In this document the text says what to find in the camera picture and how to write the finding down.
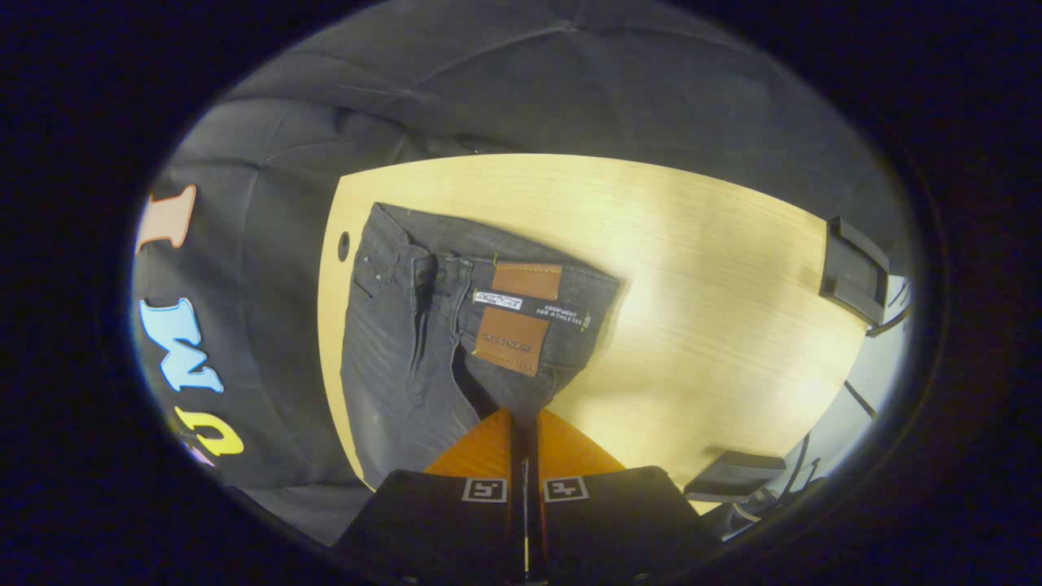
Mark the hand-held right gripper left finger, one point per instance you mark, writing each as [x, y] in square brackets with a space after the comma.
[440, 525]

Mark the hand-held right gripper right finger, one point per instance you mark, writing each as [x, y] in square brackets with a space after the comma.
[610, 525]

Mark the dark grey jeans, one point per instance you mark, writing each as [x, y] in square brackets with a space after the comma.
[391, 366]

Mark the black table clamp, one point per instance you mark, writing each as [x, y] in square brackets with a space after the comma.
[851, 268]
[733, 476]

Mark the round black table grommet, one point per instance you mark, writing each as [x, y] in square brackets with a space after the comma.
[343, 246]

